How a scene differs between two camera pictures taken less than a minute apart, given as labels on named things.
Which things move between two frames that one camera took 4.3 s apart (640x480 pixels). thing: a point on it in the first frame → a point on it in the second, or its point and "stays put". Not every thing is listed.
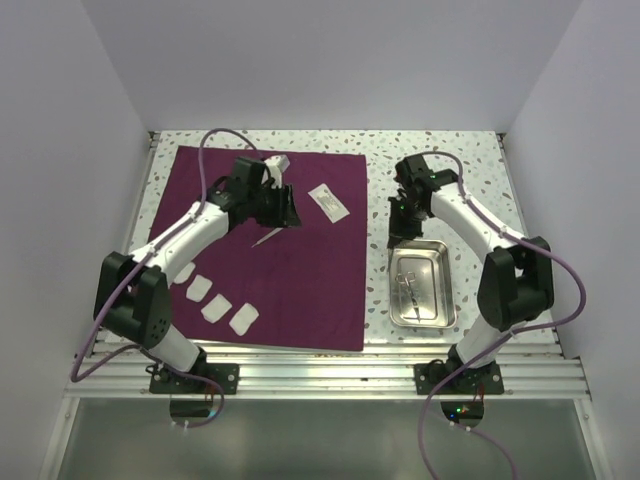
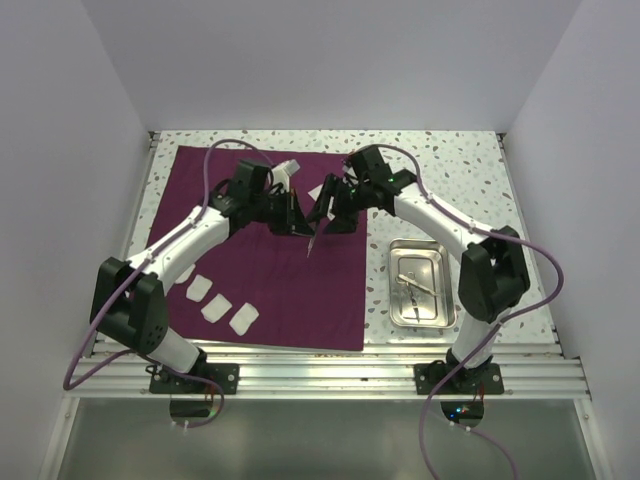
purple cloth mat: x=279 y=288 stays put
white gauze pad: x=216 y=309 stays put
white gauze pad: x=243 y=318 stays put
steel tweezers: x=274 y=232 → x=309 y=246
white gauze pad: x=199 y=288 stays put
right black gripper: x=396 y=230 → x=343 y=222
